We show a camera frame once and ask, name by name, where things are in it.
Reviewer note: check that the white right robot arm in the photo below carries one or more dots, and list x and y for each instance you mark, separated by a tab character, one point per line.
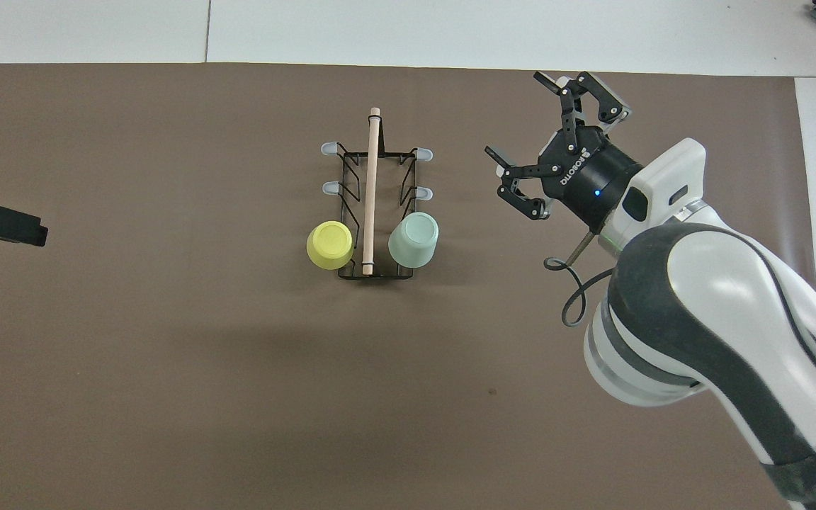
720	297

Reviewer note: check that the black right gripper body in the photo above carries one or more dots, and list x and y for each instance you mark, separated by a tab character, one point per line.
588	177

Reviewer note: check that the pale green plastic cup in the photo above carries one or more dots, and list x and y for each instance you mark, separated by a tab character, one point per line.
414	241

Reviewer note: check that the brown table mat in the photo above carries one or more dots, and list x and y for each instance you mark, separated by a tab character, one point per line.
167	354

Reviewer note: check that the yellow plastic cup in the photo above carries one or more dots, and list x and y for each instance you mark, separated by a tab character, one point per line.
330	244

